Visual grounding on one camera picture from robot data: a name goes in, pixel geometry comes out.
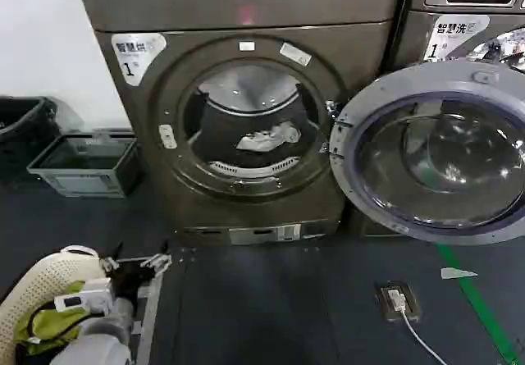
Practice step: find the white crumpled cloth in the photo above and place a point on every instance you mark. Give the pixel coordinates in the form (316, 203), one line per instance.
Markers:
(266, 139)

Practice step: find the grey front-load dryer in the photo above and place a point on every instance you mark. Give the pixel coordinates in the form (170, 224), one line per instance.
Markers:
(266, 4)

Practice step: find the black garment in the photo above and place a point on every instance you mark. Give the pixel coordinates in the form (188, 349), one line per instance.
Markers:
(221, 131)

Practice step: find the grey plastic crate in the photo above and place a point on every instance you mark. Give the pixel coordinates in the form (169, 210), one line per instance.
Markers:
(82, 184)

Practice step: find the green floor tape strip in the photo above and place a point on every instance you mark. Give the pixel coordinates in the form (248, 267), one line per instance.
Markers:
(476, 295)

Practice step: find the metal floor socket box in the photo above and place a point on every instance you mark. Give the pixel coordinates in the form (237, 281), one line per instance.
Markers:
(406, 313)

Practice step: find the white paper scrap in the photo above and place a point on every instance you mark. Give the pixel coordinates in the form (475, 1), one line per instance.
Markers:
(457, 273)

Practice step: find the green garment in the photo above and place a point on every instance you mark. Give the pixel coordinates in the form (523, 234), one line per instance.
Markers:
(45, 328)

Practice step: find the cream perforated laundry basket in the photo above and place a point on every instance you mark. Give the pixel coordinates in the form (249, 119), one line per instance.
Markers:
(37, 279)

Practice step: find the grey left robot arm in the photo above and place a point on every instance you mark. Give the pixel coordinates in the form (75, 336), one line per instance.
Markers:
(102, 336)

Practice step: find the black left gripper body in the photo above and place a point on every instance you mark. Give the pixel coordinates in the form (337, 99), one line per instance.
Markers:
(129, 276)

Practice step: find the black plastic bin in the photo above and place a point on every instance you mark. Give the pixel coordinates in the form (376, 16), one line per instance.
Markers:
(24, 123)

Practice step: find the round glass dryer door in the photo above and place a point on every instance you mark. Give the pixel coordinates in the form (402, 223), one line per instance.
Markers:
(451, 156)

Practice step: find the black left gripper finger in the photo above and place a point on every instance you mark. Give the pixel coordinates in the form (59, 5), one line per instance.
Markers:
(110, 263)
(158, 260)

